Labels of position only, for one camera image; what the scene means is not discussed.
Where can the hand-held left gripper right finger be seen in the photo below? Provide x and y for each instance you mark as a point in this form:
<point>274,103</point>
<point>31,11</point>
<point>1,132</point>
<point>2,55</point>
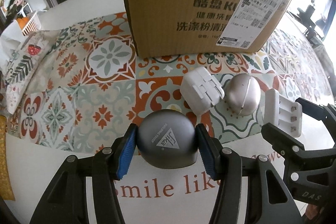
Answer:
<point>207,153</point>

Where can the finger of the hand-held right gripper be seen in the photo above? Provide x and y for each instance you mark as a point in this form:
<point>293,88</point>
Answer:
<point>286,140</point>
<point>319,111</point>

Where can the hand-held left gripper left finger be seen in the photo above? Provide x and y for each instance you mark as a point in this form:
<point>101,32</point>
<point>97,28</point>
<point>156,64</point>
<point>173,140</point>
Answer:
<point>126,153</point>

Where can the cream white plug adapter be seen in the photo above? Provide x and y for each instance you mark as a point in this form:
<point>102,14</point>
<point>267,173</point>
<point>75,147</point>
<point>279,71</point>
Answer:
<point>282,111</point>

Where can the grey rounded triangular gadget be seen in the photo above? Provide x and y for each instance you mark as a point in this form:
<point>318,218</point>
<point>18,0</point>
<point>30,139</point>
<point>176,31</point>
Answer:
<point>166,138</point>

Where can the brown cardboard box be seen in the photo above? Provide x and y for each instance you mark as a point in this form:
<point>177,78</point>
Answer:
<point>199,3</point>

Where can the silver egg-shaped gadget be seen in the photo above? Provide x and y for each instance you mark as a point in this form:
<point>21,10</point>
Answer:
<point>242,95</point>

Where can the white folding plug charger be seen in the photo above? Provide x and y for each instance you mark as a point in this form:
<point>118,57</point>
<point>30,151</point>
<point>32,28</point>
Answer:
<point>200,90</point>

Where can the patterned tile-print table runner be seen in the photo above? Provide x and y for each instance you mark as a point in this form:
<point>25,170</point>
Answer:
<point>86,98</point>

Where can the yellow woven box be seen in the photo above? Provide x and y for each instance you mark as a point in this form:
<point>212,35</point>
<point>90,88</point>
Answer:
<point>5,161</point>

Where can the floral fabric tissue cover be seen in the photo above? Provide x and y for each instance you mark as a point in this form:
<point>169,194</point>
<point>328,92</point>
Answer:
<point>25,61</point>

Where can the white fruit basket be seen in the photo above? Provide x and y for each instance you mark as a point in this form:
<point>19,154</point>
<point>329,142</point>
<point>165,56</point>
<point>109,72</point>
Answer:
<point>30,23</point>

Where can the white printed paper bag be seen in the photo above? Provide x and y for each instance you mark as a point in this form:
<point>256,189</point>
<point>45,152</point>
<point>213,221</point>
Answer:
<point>9,37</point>

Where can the orange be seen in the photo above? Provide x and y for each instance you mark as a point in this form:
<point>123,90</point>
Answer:
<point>21,20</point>

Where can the white shoe rack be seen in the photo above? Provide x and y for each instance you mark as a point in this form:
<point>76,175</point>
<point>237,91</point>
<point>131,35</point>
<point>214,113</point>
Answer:
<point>15,6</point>

